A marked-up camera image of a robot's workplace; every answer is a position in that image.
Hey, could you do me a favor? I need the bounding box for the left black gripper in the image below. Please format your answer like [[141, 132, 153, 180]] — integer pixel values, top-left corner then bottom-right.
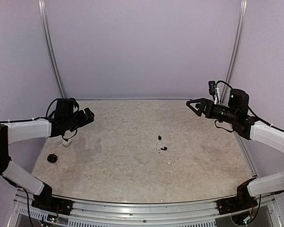
[[65, 107, 94, 132]]

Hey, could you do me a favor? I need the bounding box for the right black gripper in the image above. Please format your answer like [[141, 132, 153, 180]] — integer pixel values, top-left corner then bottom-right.
[[187, 97, 239, 124]]

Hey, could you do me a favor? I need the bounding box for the white earbud charging case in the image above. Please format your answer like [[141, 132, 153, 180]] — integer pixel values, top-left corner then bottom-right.
[[62, 140, 72, 147]]

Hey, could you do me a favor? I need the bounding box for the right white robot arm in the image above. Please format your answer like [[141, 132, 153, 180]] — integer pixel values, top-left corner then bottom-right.
[[186, 89, 284, 214]]

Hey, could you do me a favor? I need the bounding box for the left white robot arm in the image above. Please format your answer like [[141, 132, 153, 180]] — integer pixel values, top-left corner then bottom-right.
[[0, 98, 95, 212]]

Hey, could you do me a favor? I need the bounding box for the black earbud charging case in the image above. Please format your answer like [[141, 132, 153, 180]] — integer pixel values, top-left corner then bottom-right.
[[47, 153, 58, 163]]

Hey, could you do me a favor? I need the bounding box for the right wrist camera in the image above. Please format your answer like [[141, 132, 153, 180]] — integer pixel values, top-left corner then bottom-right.
[[208, 80, 216, 96]]

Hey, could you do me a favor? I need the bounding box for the right aluminium frame post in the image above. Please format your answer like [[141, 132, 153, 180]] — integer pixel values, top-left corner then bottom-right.
[[219, 0, 248, 104]]

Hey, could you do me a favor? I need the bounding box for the aluminium frame post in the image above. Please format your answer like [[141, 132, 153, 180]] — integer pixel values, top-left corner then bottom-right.
[[219, 0, 248, 104], [38, 0, 67, 98]]

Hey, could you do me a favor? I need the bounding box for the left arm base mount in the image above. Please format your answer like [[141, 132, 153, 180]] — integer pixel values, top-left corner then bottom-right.
[[32, 196, 74, 216]]

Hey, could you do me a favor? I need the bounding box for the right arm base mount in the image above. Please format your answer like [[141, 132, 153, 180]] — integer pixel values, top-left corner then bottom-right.
[[217, 195, 258, 215]]

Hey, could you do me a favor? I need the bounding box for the front aluminium rail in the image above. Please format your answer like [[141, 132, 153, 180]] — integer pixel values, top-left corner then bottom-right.
[[8, 190, 281, 227]]

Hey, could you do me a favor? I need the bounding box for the left aluminium frame post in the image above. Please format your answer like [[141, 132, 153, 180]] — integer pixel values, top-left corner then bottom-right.
[[38, 0, 67, 98]]

